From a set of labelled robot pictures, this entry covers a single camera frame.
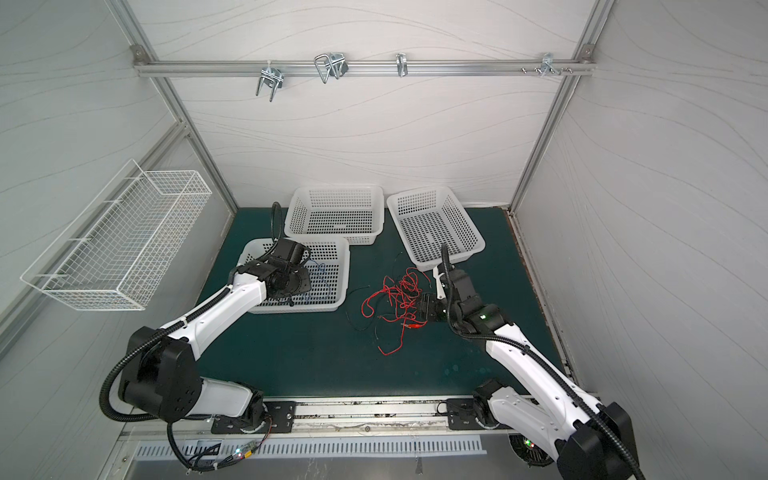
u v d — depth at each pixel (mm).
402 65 778
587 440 382
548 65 764
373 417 749
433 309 703
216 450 717
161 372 411
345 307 841
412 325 874
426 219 1182
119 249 685
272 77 794
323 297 955
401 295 902
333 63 763
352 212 1187
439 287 720
